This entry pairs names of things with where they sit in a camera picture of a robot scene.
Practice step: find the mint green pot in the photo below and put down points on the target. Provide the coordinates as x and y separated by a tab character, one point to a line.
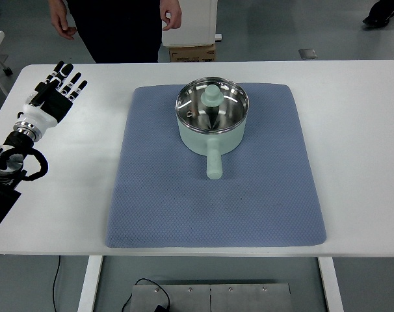
211	139

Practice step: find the cardboard box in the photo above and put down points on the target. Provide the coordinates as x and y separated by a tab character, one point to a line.
205	53

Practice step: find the glass lid with green knob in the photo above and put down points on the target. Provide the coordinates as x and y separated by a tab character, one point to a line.
212	105

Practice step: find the blue textured mat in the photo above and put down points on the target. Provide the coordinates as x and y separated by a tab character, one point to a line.
261	194

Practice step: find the white cabinet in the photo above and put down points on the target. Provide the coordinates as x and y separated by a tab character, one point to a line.
198	25

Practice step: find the person in dark clothes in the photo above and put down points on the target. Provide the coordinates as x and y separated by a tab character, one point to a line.
118	31

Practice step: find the left white table leg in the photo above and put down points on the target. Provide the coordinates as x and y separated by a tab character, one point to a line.
90	283

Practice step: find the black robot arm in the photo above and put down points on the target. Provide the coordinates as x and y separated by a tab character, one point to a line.
20	161

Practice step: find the white table leg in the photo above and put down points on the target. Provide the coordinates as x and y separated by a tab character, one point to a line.
90	283
330	284

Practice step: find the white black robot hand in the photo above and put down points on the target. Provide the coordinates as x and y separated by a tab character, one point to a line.
48	107

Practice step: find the metal base plate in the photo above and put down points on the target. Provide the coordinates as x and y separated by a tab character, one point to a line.
212	297

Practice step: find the right white table leg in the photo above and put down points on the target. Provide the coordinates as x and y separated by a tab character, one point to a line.
330	284

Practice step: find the floor outlet plate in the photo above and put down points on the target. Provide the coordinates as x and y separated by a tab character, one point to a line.
307	54

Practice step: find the person's left hand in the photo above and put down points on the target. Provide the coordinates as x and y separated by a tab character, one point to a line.
171	14

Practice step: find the person's right hand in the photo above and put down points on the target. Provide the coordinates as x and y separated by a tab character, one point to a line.
58	14

